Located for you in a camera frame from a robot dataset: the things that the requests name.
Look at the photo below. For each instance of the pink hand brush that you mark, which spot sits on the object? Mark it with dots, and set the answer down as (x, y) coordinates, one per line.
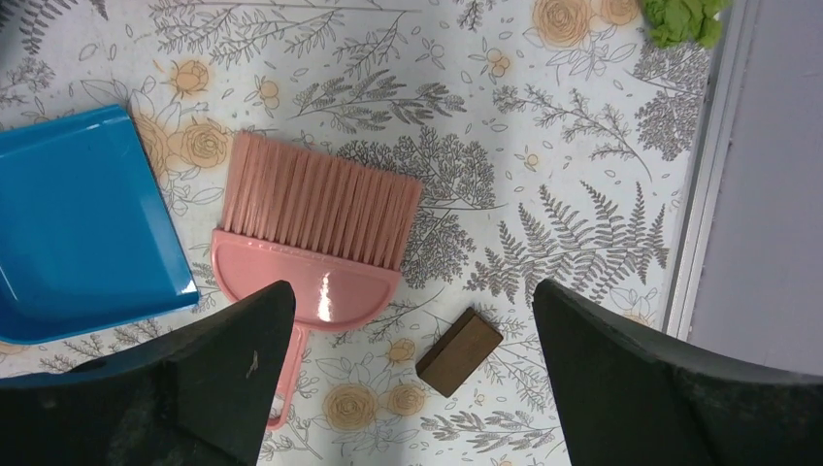
(334, 229)

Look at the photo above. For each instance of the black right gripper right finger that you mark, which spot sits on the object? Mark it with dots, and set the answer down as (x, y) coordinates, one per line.
(627, 394)

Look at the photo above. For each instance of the blue plastic dustpan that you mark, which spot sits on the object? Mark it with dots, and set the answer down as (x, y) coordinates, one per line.
(86, 240)

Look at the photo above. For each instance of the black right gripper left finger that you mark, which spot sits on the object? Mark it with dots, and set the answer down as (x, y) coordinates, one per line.
(199, 395)

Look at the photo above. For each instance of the green crumpled paper scrap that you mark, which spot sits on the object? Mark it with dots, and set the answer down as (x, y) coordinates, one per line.
(676, 22)

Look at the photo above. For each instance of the dark brown wooden block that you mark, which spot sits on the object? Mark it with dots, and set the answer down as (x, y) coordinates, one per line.
(458, 353)

